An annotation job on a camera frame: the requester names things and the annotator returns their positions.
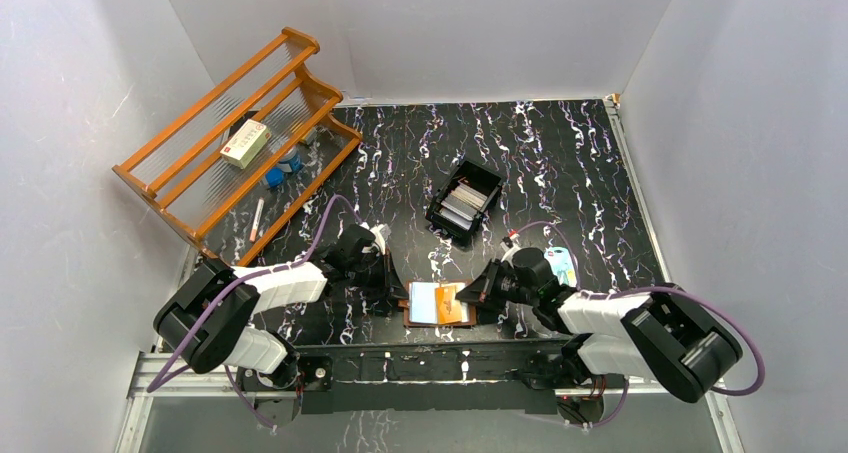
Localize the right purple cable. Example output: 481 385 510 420
506 221 767 398

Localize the pink white pen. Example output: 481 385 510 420
249 198 265 242

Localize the silver card in tray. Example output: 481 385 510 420
438 182 487 230

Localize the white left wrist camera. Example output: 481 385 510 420
370 224 391 254

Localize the blue small block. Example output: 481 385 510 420
263 167 285 189

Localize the brown leather card holder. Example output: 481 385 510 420
398 281 477 327

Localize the white red small box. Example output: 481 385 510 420
220 119 271 169

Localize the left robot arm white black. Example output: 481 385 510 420
153 224 409 389

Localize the orange wooden rack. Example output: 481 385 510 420
112 27 362 251

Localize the gold credit card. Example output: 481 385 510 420
435 282 465 325

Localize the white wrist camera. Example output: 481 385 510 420
500 230 520 253
370 224 391 254

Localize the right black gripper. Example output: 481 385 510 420
456 258 538 311

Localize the black card tray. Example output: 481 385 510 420
425 158 506 245

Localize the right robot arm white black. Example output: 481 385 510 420
457 247 743 403

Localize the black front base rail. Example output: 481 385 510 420
302 339 572 414

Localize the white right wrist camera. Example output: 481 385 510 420
500 230 520 253

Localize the blue small bottle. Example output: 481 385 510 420
277 146 303 174

